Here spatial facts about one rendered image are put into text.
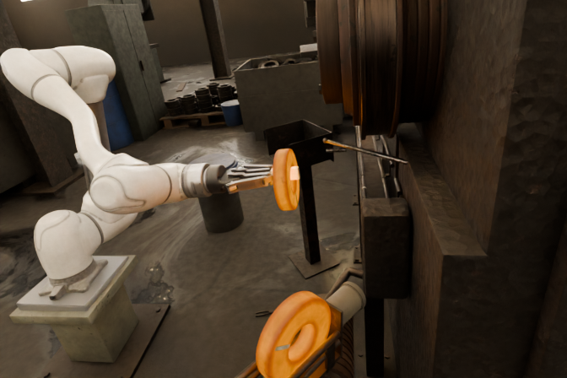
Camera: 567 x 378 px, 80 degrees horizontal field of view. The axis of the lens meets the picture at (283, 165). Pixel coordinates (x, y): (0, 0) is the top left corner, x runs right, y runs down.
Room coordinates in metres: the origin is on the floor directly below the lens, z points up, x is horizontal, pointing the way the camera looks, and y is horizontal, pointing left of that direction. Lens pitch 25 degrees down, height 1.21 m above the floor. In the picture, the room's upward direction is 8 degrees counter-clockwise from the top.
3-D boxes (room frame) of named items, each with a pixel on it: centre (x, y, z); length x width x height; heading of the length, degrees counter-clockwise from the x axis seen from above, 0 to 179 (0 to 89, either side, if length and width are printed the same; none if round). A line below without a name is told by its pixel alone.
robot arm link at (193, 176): (0.81, 0.22, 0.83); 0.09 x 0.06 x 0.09; 166
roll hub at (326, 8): (0.87, -0.15, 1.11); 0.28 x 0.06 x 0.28; 167
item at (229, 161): (1.89, 0.44, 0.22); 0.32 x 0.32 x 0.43
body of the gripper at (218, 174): (0.79, 0.15, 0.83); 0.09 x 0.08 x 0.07; 76
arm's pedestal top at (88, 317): (1.06, 0.86, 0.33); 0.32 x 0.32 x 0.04; 79
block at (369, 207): (0.62, -0.21, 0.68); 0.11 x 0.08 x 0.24; 77
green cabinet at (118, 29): (4.30, 1.75, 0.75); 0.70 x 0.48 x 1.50; 167
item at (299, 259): (1.42, -0.08, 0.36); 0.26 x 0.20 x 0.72; 22
